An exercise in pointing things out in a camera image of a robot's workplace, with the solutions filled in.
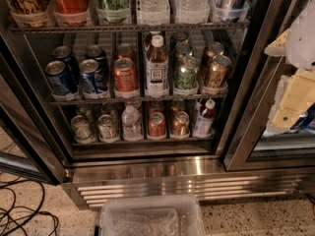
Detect silver green can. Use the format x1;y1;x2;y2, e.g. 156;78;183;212
97;114;119;143
71;115;95;144

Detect top wire shelf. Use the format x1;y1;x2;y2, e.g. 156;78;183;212
9;22;249;34

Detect yellow orange can top shelf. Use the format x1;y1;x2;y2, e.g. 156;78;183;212
9;0;51;28

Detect open fridge door left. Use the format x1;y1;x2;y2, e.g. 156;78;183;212
0;33;67;185

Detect wire shelf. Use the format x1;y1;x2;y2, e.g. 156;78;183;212
9;22;249;34
48;92;227;106

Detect gold can back middle shelf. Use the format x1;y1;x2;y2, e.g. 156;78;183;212
201;41;224;74

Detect tea bottle front white cap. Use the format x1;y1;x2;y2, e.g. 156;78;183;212
146;34;168;97

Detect right glass fridge door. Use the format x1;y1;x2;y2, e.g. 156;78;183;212
223;0;315;171

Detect orange can bottom shelf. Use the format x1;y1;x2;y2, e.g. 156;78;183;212
148;112;166;140

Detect clear water bottle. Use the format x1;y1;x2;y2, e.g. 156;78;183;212
136;0;170;26
173;0;210;24

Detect silver green can bottom left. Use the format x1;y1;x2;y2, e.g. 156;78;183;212
71;115;95;144

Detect orange can back middle shelf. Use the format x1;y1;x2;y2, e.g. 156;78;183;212
116;43;136;62

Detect gold can front middle shelf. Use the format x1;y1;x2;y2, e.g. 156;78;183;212
204;55;231;89

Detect green can front middle shelf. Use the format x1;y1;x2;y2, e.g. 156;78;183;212
174;56;199;95

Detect black cables on floor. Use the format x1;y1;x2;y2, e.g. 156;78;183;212
0;170;61;236

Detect blue can front left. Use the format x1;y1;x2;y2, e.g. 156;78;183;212
45;61;79;101

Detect orange can front middle shelf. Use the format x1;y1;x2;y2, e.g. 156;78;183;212
113;58;140;98

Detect clear water bottle left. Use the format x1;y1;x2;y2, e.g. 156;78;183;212
136;0;170;26

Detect blue pepsi can right fridge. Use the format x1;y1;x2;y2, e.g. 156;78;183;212
302;110;315;134

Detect green can top shelf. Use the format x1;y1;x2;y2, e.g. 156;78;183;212
96;0;130;25

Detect green can shelf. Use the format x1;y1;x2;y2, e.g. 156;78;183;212
174;56;199;95
96;0;130;25
174;42;193;67
170;31;189;49

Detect gold can shelf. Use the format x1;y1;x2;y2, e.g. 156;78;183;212
204;55;231;89
201;41;224;74

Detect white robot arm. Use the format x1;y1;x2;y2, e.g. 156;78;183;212
264;0;315;135

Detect tea bottle behind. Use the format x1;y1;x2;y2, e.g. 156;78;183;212
145;31;160;52

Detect copper can bottom shelf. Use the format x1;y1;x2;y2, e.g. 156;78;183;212
171;111;190;139

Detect middle wire shelf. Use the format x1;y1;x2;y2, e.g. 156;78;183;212
48;92;227;106

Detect clear plastic bin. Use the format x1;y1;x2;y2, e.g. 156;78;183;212
98;195;206;236

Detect green can back middle shelf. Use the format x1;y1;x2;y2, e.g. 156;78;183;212
170;31;189;49

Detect blue can back left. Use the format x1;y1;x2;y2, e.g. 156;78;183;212
52;46;80;85

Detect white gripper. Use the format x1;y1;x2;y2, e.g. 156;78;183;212
264;29;315;136

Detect small water bottle bottom shelf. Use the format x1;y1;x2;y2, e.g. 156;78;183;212
122;105;143;142

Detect clear water bottle right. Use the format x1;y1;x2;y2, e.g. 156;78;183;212
173;0;210;24

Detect stainless fridge base grille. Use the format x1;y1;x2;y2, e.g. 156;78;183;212
62;156;315;209

